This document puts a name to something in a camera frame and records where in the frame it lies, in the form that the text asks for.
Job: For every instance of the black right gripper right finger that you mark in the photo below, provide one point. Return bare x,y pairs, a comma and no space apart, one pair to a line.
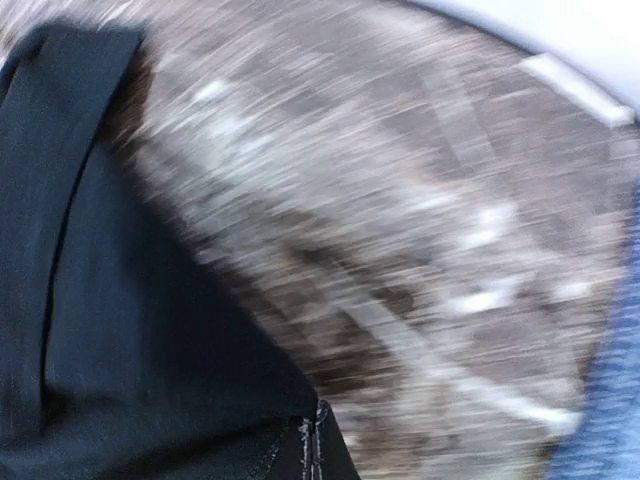
330,456

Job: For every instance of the black garment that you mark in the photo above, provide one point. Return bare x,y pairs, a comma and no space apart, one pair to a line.
121,357

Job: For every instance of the blue checkered shirt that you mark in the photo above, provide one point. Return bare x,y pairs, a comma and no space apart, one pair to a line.
606,444

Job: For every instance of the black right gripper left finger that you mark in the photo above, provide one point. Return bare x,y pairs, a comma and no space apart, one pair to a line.
290,456

